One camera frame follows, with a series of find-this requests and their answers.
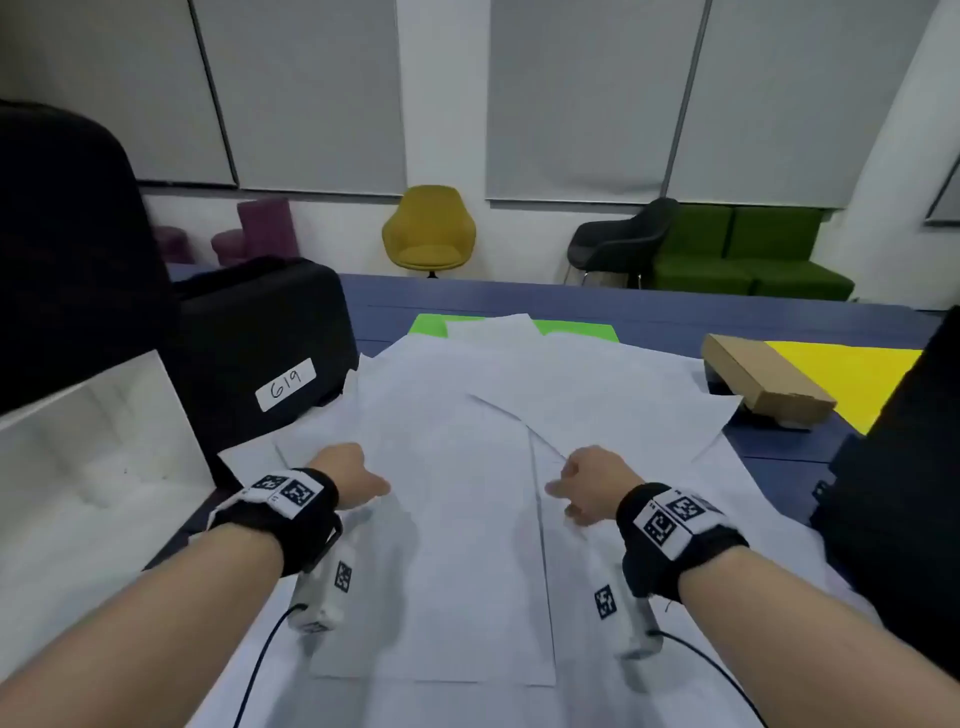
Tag grey roller blind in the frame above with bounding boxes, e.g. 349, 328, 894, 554
485, 0, 710, 205
663, 0, 943, 211
0, 0, 238, 189
191, 0, 410, 198
923, 153, 960, 226

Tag yellow armchair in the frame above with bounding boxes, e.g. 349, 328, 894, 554
380, 185, 478, 280

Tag black armchair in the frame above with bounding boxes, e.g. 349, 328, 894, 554
563, 197, 680, 290

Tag person's left hand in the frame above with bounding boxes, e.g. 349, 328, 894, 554
311, 442, 393, 513

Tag person's right forearm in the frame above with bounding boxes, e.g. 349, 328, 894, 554
674, 545, 960, 728

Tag low purple stool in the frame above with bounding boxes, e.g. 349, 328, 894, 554
153, 224, 196, 264
211, 228, 249, 268

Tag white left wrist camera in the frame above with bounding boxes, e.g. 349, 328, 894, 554
288, 509, 358, 635

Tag brown cardboard box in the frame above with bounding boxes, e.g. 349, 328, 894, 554
701, 333, 839, 433

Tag black fabric bag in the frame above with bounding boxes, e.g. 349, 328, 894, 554
808, 303, 960, 661

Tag black right camera cable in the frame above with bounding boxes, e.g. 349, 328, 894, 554
646, 629, 770, 728

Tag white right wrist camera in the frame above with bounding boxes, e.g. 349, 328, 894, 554
588, 569, 665, 661

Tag yellow folder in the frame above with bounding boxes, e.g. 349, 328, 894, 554
764, 341, 925, 436

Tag black camera cable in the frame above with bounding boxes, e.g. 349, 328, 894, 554
646, 629, 770, 728
233, 603, 309, 728

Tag person's right hand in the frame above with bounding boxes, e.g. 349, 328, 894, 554
545, 445, 648, 528

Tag black case with white label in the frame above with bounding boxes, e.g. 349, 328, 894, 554
168, 254, 361, 481

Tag black left camera cable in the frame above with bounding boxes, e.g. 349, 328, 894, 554
233, 603, 309, 728

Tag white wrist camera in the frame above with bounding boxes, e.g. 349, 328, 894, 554
288, 509, 358, 635
588, 569, 665, 661

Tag green sofa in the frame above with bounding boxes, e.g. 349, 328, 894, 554
648, 203, 856, 303

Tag open white box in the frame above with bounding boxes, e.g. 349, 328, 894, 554
0, 348, 223, 676

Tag large black carrying case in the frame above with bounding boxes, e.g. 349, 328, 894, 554
0, 101, 175, 418

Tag pile of white papers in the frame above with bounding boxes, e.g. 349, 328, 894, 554
183, 314, 883, 728

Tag green folder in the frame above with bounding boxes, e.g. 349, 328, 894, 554
404, 313, 622, 346

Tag tall purple stool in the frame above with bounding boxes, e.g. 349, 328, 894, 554
236, 197, 301, 260

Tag person's left forearm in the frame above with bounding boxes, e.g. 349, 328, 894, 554
0, 522, 288, 728

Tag black left wrist strap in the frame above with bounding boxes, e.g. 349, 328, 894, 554
208, 467, 345, 579

